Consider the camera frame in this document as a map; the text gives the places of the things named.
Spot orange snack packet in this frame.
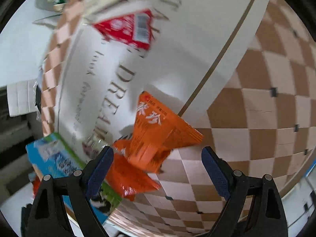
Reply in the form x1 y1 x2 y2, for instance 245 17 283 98
105 139 161 201
126 91 203 173

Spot red white barcode packet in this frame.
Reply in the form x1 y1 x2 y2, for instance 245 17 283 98
92 8 153 51

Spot cardboard box blue sides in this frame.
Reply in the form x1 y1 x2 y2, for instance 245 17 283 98
26 133 122 224

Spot checkered table mat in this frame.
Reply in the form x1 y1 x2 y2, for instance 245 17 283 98
41 0 315 193

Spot white chair near left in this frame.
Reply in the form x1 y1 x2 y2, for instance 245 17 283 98
7 79 38 117

